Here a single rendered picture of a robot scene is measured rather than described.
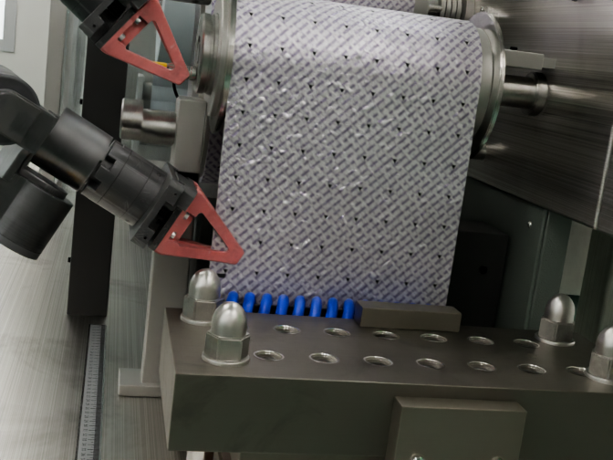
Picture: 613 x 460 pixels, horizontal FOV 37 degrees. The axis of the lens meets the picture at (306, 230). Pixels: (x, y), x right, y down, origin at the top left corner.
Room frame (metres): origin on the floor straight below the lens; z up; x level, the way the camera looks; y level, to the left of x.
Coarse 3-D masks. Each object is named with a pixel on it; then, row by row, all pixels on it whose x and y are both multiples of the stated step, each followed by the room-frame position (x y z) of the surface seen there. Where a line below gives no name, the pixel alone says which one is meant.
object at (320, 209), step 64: (256, 128) 0.82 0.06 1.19; (320, 128) 0.83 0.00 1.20; (256, 192) 0.82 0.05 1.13; (320, 192) 0.84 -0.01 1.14; (384, 192) 0.85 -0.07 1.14; (448, 192) 0.86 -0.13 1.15; (256, 256) 0.82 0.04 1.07; (320, 256) 0.84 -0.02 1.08; (384, 256) 0.85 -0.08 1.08; (448, 256) 0.87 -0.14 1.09
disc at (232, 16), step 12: (228, 0) 0.84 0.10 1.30; (228, 12) 0.83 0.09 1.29; (228, 24) 0.83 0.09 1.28; (228, 36) 0.82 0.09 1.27; (228, 48) 0.81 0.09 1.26; (228, 60) 0.81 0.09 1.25; (228, 72) 0.81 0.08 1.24; (228, 84) 0.81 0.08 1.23; (216, 120) 0.84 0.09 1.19; (216, 132) 0.86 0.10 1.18
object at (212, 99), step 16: (224, 0) 0.85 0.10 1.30; (224, 16) 0.83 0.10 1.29; (224, 32) 0.82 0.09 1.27; (480, 32) 0.91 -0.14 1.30; (224, 48) 0.82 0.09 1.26; (224, 64) 0.82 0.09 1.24; (208, 96) 0.88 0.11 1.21; (480, 96) 0.87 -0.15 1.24; (208, 112) 0.86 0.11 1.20; (480, 112) 0.88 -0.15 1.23
